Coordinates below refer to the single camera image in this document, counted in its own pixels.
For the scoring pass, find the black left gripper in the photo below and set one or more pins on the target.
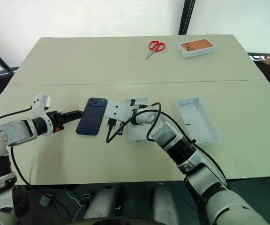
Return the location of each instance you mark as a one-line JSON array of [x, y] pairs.
[[55, 119]]

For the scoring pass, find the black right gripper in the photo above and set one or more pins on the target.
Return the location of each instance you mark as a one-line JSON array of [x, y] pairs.
[[133, 103]]

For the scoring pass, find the dark blue smartphone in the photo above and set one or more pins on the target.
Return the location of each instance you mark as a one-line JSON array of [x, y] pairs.
[[90, 119]]

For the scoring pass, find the white phone box half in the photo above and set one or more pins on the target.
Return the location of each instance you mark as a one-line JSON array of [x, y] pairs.
[[135, 134]]

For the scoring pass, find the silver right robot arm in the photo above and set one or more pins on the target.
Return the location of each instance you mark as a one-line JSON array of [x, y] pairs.
[[196, 168]]

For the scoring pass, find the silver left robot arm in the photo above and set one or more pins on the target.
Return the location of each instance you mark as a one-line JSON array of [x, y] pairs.
[[20, 131]]

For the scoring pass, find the white box half with imprint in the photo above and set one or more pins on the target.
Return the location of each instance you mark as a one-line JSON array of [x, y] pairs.
[[200, 119]]

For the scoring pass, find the white box with orange phone print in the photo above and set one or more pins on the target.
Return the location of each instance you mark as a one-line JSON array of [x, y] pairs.
[[196, 48]]

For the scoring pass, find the bystander bare hand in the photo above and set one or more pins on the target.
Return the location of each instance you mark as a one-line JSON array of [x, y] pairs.
[[266, 60]]

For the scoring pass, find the small grey block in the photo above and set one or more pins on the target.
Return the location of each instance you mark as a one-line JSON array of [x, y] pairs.
[[44, 200]]

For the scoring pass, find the grey rounded robot leg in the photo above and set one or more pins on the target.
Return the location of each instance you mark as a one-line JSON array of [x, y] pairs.
[[165, 206], [102, 201]]

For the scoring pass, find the dark rounded shape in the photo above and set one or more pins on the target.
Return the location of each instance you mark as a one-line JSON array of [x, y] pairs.
[[20, 199]]

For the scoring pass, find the dark vertical pole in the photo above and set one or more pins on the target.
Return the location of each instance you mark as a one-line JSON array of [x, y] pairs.
[[186, 16]]

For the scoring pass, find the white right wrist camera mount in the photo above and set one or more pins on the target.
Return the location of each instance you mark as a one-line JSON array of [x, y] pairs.
[[117, 111]]

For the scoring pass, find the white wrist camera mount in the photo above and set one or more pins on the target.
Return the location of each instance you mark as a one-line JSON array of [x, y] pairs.
[[117, 111], [41, 100]]

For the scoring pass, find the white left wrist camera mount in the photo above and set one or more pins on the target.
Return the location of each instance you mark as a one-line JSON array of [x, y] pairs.
[[41, 100]]

